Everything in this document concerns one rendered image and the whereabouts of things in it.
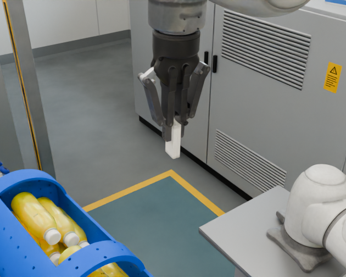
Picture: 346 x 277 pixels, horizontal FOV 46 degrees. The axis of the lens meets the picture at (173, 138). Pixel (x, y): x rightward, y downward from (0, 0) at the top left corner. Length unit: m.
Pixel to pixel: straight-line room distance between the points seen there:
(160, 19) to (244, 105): 2.08
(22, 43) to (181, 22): 1.23
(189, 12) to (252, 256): 0.85
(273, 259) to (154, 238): 1.54
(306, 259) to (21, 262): 0.78
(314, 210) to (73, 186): 2.34
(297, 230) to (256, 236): 0.16
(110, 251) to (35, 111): 1.03
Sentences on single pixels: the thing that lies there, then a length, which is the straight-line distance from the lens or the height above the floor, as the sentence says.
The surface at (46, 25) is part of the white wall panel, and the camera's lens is 5.76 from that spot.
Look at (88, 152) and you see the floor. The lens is 3.59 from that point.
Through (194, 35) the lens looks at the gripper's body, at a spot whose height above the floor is 1.76.
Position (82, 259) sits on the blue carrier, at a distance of 0.98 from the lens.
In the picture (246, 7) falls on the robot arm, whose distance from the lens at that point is 0.45.
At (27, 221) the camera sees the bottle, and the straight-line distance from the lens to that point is 1.20.
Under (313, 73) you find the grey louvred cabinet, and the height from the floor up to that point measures 1.13.
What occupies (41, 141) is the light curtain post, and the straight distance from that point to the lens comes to 1.96.
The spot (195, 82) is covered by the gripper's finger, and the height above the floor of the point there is 1.67.
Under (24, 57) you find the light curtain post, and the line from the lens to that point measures 1.79.
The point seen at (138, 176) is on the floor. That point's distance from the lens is 3.25.
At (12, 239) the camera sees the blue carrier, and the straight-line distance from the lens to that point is 1.12.
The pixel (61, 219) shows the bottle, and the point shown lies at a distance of 1.23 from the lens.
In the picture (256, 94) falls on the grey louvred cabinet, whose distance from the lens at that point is 2.56.
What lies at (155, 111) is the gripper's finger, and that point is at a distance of 0.67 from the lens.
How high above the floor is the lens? 1.95
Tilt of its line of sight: 32 degrees down
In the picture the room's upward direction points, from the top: straight up
